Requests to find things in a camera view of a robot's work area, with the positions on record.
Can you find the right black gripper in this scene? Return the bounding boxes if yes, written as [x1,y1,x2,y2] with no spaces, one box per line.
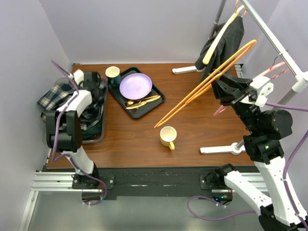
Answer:
[207,68,260,132]

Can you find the orange hanger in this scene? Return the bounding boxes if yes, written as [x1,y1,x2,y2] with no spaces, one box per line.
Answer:
[154,39,257,128]

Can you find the pink hanger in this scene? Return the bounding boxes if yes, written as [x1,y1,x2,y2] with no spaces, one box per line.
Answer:
[213,61,289,116]

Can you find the white wooden hanger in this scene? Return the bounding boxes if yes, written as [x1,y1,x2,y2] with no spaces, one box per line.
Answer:
[203,13,237,65]

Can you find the green plaid skirt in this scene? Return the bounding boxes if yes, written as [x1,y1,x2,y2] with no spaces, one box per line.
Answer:
[82,120,103,140]

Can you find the navy white plaid skirt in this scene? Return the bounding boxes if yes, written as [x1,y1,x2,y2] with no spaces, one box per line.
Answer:
[36,80,108,132]

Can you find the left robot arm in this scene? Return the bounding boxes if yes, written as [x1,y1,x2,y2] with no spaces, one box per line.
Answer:
[46,70,106,190]

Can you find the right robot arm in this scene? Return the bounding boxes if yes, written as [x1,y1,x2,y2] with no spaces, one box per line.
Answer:
[205,75,308,231]

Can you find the tan thin hanger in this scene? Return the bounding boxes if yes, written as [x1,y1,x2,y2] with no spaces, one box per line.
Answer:
[235,0,247,17]

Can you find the dark dotted garment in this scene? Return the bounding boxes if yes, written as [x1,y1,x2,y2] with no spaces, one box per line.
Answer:
[194,16,244,82]

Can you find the clothes rack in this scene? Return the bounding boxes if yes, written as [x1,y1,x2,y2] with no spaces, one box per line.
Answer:
[172,0,308,155]

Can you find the gold knife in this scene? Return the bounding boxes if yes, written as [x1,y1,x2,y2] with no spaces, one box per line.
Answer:
[126,94,161,110]

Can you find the yellow mug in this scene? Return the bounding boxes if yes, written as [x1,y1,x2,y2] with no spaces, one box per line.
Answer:
[160,126,177,151]

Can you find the purple plate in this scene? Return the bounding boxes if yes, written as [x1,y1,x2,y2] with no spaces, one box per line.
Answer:
[119,73,153,100]

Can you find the gold spoon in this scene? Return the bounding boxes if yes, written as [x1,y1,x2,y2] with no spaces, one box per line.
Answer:
[125,97,152,107]

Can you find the dark teal cup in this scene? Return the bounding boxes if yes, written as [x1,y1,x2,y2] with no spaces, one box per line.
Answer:
[105,66,121,87]

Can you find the clear plastic bin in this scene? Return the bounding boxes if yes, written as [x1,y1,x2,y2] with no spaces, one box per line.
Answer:
[37,78,108,143]

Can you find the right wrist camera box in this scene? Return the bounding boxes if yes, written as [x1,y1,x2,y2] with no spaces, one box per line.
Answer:
[249,76,274,107]

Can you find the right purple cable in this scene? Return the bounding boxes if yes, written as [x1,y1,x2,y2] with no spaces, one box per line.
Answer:
[186,101,308,227]

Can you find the purple cable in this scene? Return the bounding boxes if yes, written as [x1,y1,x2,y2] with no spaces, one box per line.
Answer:
[186,101,308,227]
[50,60,109,206]

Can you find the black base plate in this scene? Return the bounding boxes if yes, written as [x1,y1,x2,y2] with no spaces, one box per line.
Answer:
[81,166,234,202]

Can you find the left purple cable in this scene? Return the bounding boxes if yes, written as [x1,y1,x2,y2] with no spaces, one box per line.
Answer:
[50,60,109,206]

